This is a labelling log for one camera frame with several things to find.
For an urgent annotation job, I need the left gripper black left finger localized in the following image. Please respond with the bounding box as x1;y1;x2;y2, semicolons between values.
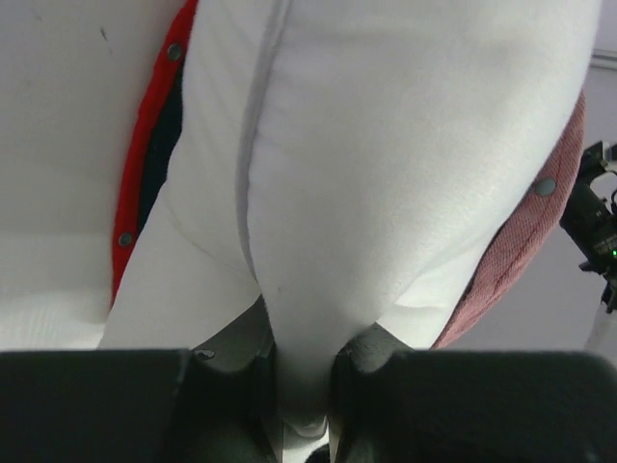
1;301;280;462

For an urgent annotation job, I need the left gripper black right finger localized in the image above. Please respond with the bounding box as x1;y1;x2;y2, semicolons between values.
330;326;616;462

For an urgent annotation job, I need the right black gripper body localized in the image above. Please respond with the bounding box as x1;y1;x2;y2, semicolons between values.
558;139;617;276

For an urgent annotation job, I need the white pillow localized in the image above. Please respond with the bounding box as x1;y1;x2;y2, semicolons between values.
99;1;602;450

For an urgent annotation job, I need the pink red patterned pillowcase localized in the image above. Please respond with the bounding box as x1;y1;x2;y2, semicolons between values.
112;1;586;348

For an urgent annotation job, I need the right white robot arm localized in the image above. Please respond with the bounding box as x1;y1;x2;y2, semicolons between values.
559;141;616;359

